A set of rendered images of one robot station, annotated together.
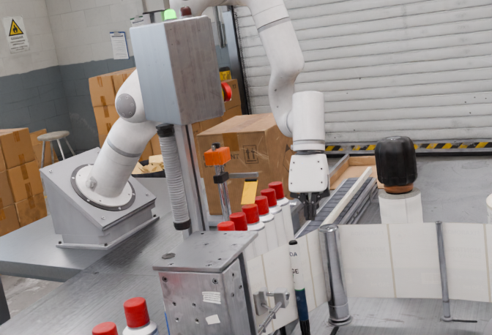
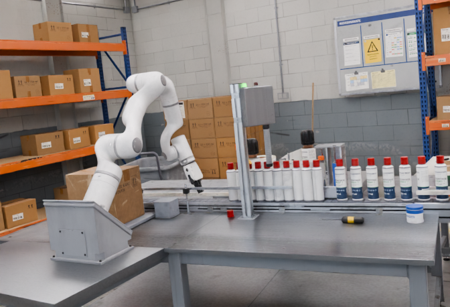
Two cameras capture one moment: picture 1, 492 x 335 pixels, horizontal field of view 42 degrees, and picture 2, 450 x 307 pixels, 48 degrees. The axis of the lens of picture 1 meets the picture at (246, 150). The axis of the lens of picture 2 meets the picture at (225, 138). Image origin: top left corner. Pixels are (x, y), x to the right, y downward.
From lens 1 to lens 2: 2.99 m
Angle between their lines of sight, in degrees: 89
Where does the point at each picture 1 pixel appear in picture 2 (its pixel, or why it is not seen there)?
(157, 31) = (267, 88)
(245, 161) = (132, 185)
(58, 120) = not seen: outside the picture
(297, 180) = (195, 174)
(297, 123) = (187, 149)
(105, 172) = (110, 198)
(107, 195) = not seen: hidden behind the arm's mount
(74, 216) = (114, 232)
